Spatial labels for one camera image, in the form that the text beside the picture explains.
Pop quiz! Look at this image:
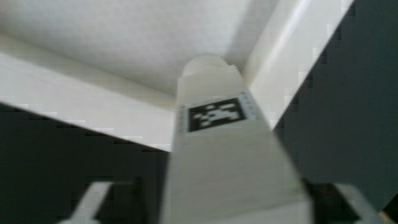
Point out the white leg with marker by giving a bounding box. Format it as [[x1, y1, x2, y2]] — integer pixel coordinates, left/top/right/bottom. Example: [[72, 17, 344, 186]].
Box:
[[159, 54, 314, 224]]

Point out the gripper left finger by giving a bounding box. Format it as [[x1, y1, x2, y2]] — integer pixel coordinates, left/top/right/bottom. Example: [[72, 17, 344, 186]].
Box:
[[58, 179, 149, 224]]

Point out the white desk top tray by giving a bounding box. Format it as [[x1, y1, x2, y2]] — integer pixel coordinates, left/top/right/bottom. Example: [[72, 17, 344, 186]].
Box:
[[0, 0, 355, 150]]

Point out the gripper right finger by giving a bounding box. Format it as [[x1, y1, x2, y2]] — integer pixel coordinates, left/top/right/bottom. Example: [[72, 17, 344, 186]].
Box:
[[305, 181, 383, 224]]

